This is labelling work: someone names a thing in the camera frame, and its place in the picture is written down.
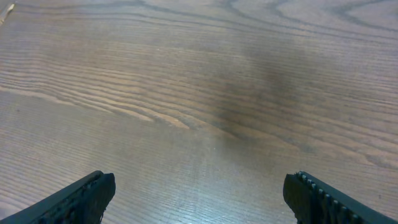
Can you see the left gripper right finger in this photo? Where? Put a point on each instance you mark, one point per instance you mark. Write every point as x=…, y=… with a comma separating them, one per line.
x=315, y=202

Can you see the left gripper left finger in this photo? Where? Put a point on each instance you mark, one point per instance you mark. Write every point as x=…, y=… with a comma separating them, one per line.
x=83, y=201

